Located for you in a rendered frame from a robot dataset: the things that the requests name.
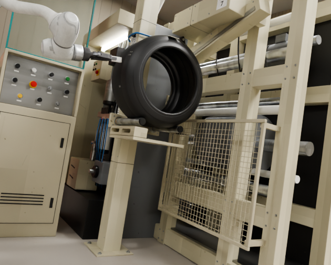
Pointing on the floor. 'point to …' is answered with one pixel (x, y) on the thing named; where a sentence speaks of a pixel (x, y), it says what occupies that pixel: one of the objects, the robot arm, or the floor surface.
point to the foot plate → (106, 251)
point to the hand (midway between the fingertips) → (115, 59)
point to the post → (124, 149)
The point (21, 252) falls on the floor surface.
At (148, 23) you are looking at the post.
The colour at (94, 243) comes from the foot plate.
